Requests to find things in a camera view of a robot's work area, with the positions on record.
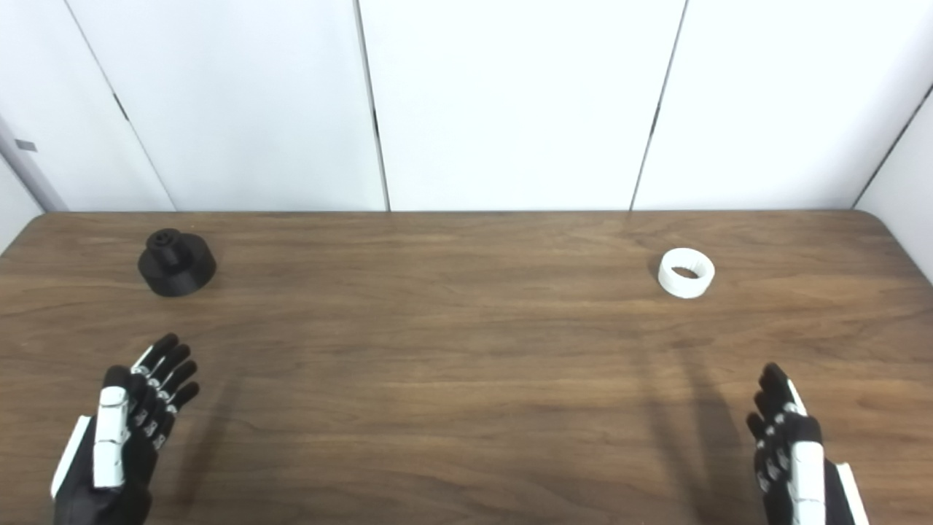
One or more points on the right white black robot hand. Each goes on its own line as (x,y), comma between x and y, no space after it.
(805,467)

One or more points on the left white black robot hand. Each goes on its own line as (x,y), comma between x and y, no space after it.
(109,437)

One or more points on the round black stepped part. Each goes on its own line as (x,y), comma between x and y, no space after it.
(178,275)

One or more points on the gray wall corner post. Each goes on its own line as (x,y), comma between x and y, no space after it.
(33,175)

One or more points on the small gray wall tag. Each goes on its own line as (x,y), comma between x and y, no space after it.
(25,145)

